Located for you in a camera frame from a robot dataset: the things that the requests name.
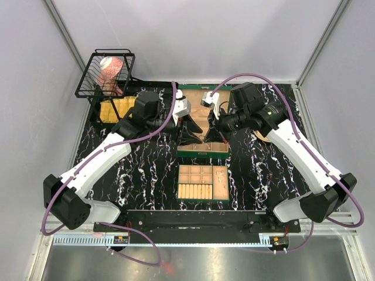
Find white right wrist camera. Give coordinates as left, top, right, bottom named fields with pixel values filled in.
left=200, top=91, right=220, bottom=119

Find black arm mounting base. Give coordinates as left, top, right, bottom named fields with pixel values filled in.
left=115, top=210, right=301, bottom=245

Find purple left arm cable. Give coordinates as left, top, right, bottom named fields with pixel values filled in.
left=40, top=80, right=179, bottom=266

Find black marble pattern mat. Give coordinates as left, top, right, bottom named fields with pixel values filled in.
left=58, top=83, right=316, bottom=211

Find black wire dish rack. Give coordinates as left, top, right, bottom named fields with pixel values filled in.
left=74, top=48, right=180, bottom=132

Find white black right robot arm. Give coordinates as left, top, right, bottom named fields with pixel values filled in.
left=201, top=82, right=357, bottom=232

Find rhinestone silver necklace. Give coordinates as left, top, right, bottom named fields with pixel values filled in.
left=214, top=169, right=227, bottom=191

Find cream round plate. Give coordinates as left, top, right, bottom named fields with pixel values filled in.
left=254, top=131, right=271, bottom=143

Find yellow woven tray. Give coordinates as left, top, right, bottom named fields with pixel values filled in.
left=99, top=96, right=136, bottom=123

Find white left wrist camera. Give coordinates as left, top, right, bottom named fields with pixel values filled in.
left=172, top=90, right=191, bottom=125

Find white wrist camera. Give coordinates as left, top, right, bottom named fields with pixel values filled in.
left=200, top=91, right=220, bottom=119
left=172, top=90, right=191, bottom=125

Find red patterned cup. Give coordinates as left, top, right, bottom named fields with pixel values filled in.
left=97, top=56, right=124, bottom=97

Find green jewelry tray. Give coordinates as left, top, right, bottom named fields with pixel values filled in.
left=177, top=165, right=229, bottom=201

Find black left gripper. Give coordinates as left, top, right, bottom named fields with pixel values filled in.
left=147, top=114, right=203, bottom=146

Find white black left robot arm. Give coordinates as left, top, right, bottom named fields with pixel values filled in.
left=43, top=90, right=200, bottom=232

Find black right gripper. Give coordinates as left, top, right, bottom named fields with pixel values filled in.
left=203, top=107, right=248, bottom=145

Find green jewelry box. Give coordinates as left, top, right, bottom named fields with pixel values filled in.
left=177, top=84, right=230, bottom=159

